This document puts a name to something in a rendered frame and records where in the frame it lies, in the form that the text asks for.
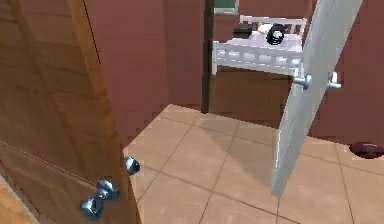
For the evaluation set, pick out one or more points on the white slatted bed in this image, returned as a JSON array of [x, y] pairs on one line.
[[263, 50]]

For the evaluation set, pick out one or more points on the shiny metal door knob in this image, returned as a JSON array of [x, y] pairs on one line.
[[132, 165], [99, 198]]

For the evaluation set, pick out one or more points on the black box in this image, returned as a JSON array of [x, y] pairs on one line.
[[242, 30]]

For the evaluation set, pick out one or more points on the white pillow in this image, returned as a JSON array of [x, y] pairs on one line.
[[264, 28]]

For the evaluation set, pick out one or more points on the green framed picture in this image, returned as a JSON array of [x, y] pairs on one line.
[[226, 6]]

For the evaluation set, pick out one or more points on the black and white round object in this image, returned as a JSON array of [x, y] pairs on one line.
[[276, 34]]

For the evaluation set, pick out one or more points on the light grey door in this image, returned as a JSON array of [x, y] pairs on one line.
[[310, 83]]

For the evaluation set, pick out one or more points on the brown wooden door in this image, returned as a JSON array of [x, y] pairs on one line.
[[50, 100]]

